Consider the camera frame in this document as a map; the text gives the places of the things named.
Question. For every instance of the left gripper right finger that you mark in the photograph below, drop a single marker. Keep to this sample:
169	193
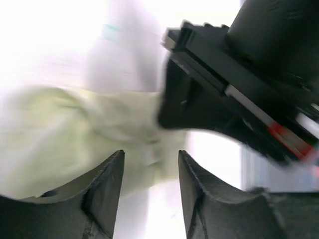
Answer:
213	209

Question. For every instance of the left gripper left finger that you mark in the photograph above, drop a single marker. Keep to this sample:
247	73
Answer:
84	208

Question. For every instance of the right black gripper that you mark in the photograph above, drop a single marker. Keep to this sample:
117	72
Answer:
206	87

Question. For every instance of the pale green underwear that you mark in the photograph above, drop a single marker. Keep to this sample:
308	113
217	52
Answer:
50	136

